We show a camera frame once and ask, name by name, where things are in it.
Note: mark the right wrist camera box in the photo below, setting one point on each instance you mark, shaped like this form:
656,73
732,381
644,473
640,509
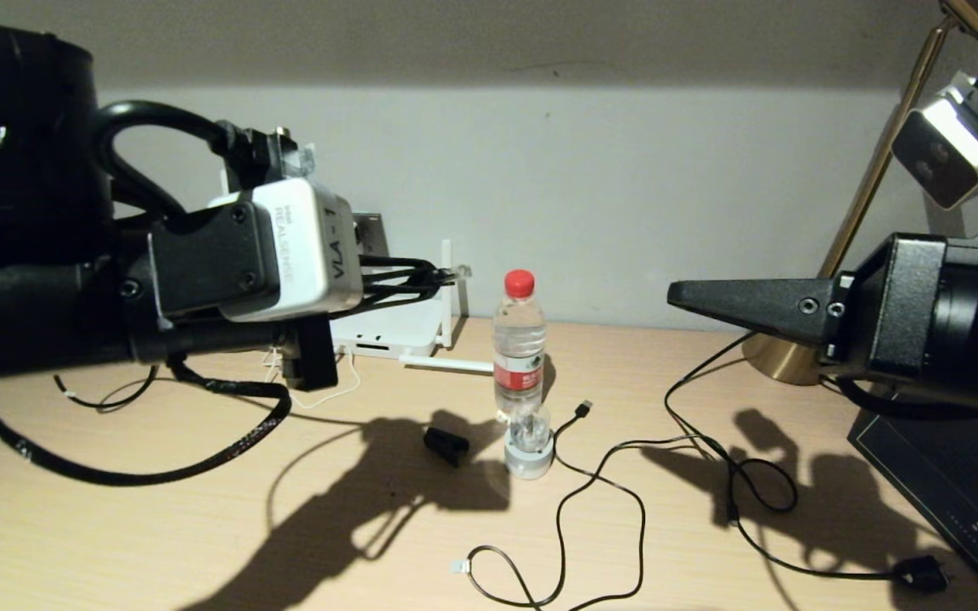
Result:
947,144

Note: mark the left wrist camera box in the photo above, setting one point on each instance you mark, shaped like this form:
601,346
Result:
302,246

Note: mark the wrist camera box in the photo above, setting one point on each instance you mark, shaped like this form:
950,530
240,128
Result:
947,144
302,246

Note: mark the small black clip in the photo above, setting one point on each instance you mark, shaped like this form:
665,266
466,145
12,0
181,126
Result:
445,444

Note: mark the brass desk lamp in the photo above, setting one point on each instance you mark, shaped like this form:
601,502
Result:
867,187

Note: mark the white router with antennas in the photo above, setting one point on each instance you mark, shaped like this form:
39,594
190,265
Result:
387,327

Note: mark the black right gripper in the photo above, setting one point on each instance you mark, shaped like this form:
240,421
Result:
888,305

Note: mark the water bottle red cap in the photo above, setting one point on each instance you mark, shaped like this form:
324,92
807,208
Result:
519,339

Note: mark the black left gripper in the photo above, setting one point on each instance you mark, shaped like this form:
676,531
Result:
311,356

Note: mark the grey wall socket plate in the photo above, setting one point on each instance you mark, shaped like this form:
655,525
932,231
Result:
374,238

